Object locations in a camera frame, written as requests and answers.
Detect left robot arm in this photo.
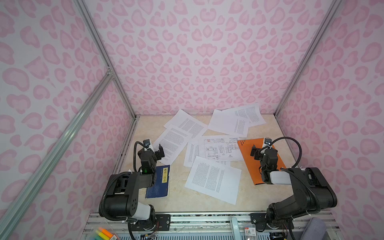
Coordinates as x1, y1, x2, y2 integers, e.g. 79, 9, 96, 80
99, 139, 165, 231

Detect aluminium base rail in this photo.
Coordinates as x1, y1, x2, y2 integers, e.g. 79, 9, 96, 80
78, 211, 346, 240

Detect printed paper sheet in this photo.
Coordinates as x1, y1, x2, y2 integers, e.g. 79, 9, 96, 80
185, 156, 242, 205
153, 125, 193, 165

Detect small red label bag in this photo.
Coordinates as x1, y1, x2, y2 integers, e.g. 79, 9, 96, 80
244, 224, 258, 240

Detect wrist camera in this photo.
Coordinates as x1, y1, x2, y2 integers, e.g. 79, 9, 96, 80
143, 139, 152, 149
263, 138, 273, 148

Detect grey cloth roll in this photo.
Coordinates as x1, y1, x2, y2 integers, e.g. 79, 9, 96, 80
300, 218, 327, 240

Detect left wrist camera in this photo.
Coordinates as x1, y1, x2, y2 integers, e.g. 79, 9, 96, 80
143, 139, 152, 149

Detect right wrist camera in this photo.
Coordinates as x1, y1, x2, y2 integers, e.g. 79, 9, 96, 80
263, 138, 273, 148

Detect blue book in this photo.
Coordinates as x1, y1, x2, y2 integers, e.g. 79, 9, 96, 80
146, 165, 170, 199

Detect light blue handle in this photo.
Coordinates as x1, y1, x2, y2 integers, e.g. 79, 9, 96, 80
230, 217, 242, 240

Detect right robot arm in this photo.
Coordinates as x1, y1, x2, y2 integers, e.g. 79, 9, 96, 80
250, 137, 338, 232

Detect highlighter marker pack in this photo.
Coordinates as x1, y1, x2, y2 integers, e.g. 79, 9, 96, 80
90, 227, 120, 240

